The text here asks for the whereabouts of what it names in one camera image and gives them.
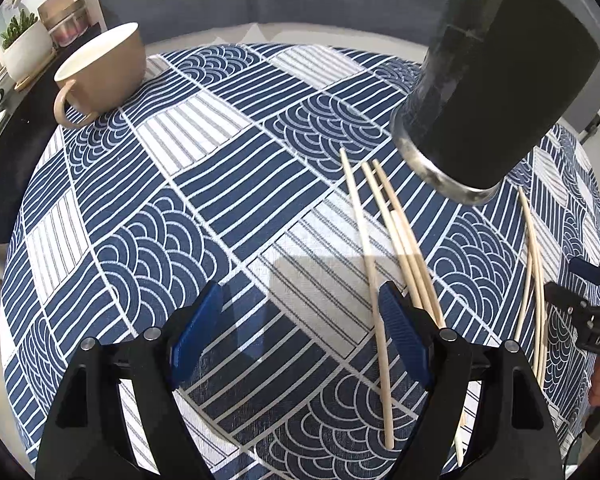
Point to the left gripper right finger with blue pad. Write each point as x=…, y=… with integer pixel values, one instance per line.
x=440, y=360

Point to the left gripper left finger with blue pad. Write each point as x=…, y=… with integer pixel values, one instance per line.
x=161, y=359

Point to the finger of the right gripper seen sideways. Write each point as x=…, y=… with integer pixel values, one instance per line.
x=592, y=272

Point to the black utensil cup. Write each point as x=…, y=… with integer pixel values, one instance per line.
x=496, y=77

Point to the blue white patterned tablecloth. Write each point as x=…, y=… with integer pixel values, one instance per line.
x=225, y=166

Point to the black side table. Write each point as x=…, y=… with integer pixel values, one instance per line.
x=30, y=126

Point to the beige ceramic mug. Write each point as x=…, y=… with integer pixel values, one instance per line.
x=99, y=76

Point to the white pot succulent plant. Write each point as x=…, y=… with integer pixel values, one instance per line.
x=26, y=45

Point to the beige candle jar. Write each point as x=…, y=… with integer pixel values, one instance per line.
x=65, y=20

